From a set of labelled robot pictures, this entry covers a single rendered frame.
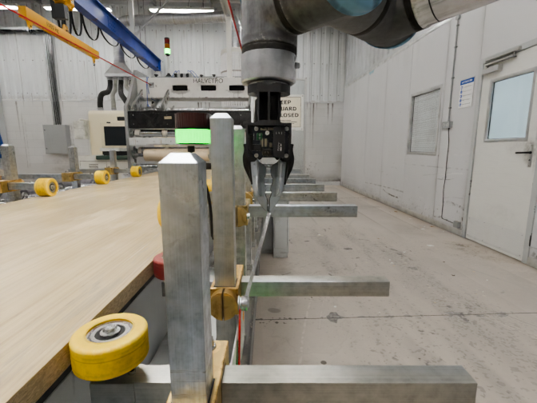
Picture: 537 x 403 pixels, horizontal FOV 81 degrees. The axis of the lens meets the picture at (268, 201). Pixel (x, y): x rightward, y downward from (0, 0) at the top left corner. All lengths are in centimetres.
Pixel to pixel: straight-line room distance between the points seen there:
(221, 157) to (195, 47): 940
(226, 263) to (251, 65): 33
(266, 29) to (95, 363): 48
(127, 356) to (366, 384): 26
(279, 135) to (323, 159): 911
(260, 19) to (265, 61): 6
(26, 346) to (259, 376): 25
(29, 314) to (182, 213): 30
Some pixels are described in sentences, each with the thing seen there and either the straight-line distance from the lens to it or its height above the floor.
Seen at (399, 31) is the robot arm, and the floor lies 129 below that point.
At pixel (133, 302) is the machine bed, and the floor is 80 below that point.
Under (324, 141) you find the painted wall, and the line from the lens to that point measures 960.
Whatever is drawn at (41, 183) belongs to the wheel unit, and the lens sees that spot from 167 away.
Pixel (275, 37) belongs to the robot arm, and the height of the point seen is 127.
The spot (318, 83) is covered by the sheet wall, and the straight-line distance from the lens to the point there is 973.
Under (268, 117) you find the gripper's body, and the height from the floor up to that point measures 116.
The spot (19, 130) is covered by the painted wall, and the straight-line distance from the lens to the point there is 1147.
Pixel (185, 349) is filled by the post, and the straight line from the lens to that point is 34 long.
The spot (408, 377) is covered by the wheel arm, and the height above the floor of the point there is 85.
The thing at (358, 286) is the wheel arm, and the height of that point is 85.
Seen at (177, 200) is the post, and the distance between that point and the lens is 28.
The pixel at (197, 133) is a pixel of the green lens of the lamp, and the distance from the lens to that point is 52.
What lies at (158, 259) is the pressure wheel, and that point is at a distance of 63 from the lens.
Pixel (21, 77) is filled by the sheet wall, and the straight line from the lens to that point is 1148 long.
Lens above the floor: 111
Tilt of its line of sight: 10 degrees down
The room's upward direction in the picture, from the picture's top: straight up
